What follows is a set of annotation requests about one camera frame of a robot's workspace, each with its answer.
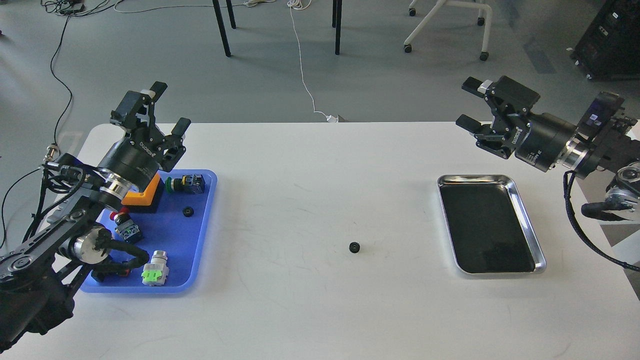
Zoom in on orange push button box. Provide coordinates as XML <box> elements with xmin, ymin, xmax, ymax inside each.
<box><xmin>122</xmin><ymin>173</ymin><xmax>165</xmax><ymax>214</ymax></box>

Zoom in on silver metal tray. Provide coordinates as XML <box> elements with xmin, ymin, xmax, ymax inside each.
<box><xmin>437</xmin><ymin>174</ymin><xmax>547</xmax><ymax>279</ymax></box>

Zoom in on black floor cable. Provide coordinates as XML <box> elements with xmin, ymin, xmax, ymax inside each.
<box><xmin>0</xmin><ymin>0</ymin><xmax>117</xmax><ymax>241</ymax></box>

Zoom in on white rolling chair base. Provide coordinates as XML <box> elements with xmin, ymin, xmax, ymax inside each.
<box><xmin>403</xmin><ymin>0</ymin><xmax>494</xmax><ymax>62</ymax></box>

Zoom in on black red connector switch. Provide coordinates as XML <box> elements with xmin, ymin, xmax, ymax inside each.
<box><xmin>90</xmin><ymin>264</ymin><xmax>132</xmax><ymax>284</ymax></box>

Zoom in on red mushroom button switch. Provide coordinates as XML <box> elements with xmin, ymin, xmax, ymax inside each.
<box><xmin>109</xmin><ymin>207</ymin><xmax>144</xmax><ymax>244</ymax></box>

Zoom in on green white selector switch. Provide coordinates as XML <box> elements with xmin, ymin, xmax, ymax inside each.
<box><xmin>141</xmin><ymin>250</ymin><xmax>170</xmax><ymax>286</ymax></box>

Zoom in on black equipment case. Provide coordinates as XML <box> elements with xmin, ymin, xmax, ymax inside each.
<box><xmin>570</xmin><ymin>0</ymin><xmax>640</xmax><ymax>81</ymax></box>

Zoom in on black table legs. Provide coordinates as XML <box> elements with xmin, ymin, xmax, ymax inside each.
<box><xmin>212</xmin><ymin>0</ymin><xmax>344</xmax><ymax>58</ymax></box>

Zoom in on blue plastic tray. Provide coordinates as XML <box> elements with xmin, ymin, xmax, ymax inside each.
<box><xmin>81</xmin><ymin>169</ymin><xmax>218</xmax><ymax>294</ymax></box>

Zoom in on small black gear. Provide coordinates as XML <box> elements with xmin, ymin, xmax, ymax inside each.
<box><xmin>182</xmin><ymin>206</ymin><xmax>195</xmax><ymax>218</ymax></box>
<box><xmin>349</xmin><ymin>241</ymin><xmax>361</xmax><ymax>254</ymax></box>

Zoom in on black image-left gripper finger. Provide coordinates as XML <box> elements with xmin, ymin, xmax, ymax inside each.
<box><xmin>160</xmin><ymin>117</ymin><xmax>192</xmax><ymax>161</ymax></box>
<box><xmin>110</xmin><ymin>81</ymin><xmax>168</xmax><ymax>141</ymax></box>

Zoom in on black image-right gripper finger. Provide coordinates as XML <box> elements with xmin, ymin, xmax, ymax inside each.
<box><xmin>461</xmin><ymin>75</ymin><xmax>540</xmax><ymax>126</ymax></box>
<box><xmin>455</xmin><ymin>114</ymin><xmax>514</xmax><ymax>159</ymax></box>

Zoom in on white power cable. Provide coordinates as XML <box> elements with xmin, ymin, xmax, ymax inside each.
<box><xmin>287</xmin><ymin>0</ymin><xmax>332</xmax><ymax>121</ymax></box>

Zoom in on green yellow push button switch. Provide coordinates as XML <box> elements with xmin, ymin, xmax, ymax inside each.
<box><xmin>164</xmin><ymin>173</ymin><xmax>206</xmax><ymax>195</ymax></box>

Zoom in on black cylindrical gripper body image-left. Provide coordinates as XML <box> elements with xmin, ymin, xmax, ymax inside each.
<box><xmin>97</xmin><ymin>135</ymin><xmax>180</xmax><ymax>191</ymax></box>

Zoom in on black cylindrical gripper body image-right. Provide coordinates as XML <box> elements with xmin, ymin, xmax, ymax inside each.
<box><xmin>487</xmin><ymin>112</ymin><xmax>578</xmax><ymax>173</ymax></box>

